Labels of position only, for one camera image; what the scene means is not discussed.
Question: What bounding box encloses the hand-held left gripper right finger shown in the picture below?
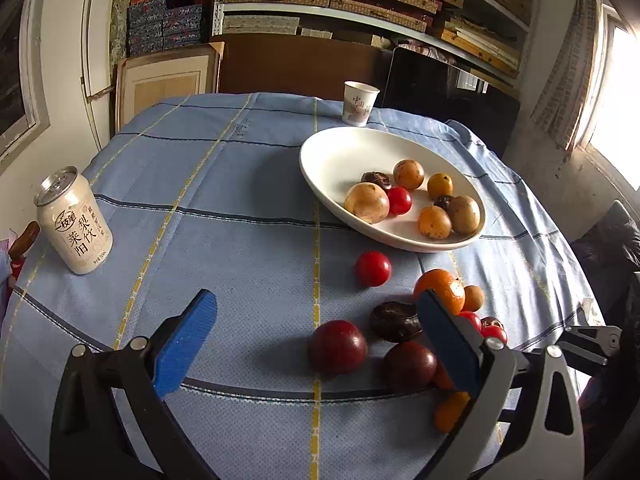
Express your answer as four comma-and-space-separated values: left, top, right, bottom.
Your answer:
417, 288, 586, 480

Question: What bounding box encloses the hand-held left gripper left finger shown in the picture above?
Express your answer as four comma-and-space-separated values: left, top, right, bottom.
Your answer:
50, 288, 218, 480

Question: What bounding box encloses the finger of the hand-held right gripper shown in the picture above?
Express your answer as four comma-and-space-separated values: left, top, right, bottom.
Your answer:
562, 325, 624, 376

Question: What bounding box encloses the purple passion fruit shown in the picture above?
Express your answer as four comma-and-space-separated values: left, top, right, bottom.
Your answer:
307, 319, 369, 375
382, 341, 439, 394

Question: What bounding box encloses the small brown longan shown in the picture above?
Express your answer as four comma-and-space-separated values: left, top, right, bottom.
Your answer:
461, 285, 485, 313

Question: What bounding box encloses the yellow-orange round fruit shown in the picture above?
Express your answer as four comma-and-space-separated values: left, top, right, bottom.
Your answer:
418, 205, 453, 239
393, 159, 425, 190
433, 391, 472, 434
427, 172, 455, 200

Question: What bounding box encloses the brownish tan round fruit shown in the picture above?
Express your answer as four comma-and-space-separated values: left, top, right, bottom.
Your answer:
446, 194, 482, 236

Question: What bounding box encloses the large tan passion fruit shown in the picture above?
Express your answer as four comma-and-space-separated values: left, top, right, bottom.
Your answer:
344, 182, 390, 225

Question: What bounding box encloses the white oval plate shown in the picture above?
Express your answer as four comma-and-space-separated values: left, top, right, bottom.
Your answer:
299, 126, 487, 254

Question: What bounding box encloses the black jacket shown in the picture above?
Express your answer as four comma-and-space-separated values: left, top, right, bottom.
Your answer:
570, 200, 640, 321

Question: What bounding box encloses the blue plaid tablecloth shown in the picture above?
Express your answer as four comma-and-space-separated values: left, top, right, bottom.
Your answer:
0, 92, 608, 480

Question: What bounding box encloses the white drink can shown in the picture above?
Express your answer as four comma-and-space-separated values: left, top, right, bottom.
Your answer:
33, 166, 114, 276

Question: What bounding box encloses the wooden chair knob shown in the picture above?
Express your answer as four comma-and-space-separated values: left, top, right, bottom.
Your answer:
7, 221, 41, 261

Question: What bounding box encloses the bright window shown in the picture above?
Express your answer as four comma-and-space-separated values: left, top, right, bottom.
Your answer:
575, 0, 640, 191

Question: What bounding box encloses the white paper cup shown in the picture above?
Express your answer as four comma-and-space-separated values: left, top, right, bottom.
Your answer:
342, 80, 381, 127

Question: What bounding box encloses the black screen panel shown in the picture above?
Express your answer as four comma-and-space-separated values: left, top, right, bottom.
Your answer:
377, 46, 521, 161

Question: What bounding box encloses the patterned curtain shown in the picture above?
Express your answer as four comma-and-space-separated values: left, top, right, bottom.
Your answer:
530, 0, 608, 151

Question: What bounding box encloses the wooden framed panel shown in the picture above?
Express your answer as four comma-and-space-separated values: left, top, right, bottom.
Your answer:
115, 41, 226, 133

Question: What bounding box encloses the brown wooden board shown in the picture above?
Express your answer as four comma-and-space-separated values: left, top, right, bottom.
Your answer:
212, 35, 396, 108

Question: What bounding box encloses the stack of blue patterned boxes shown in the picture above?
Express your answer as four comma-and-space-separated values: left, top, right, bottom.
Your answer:
127, 0, 211, 58

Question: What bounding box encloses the white leaning board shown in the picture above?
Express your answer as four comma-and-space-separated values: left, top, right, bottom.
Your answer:
80, 0, 118, 151

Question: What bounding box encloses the green marble slab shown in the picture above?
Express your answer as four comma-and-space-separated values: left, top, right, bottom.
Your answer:
107, 0, 133, 61

